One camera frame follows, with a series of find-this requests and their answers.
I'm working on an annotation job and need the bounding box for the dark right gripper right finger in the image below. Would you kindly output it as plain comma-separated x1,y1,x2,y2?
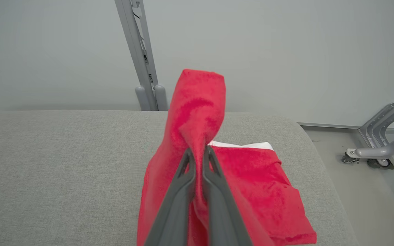
202,146,252,246

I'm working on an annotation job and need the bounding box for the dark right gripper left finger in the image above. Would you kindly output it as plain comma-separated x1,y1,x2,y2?
144,148,196,246

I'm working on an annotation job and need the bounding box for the red white lettered jersey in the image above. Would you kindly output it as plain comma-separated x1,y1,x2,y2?
136,68,273,246

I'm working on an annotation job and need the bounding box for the grey fabric sofa cushion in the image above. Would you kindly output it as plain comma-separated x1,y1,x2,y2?
0,109,360,246

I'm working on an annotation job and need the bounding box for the grey metal stand post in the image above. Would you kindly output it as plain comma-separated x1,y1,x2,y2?
115,0,168,112

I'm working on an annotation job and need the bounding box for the grey wheeled metal frame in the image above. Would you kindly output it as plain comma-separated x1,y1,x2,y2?
341,88,394,170

